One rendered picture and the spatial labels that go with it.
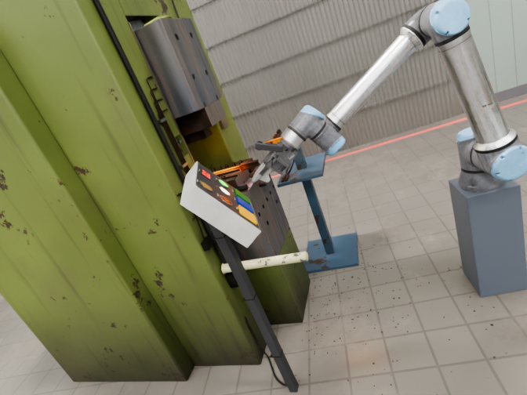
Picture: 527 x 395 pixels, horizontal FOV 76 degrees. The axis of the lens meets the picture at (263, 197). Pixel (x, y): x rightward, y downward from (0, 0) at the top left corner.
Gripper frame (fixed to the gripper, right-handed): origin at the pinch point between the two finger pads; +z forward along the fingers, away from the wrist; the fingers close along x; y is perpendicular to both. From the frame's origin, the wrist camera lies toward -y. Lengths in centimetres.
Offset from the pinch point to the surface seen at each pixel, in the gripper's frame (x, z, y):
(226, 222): -27.1, 13.2, -5.7
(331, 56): 290, -136, 63
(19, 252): 44, 112, -61
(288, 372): -12, 62, 70
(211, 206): -27.1, 11.6, -13.0
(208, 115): 35.6, -6.4, -27.0
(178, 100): 34, -3, -42
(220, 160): 76, 14, -2
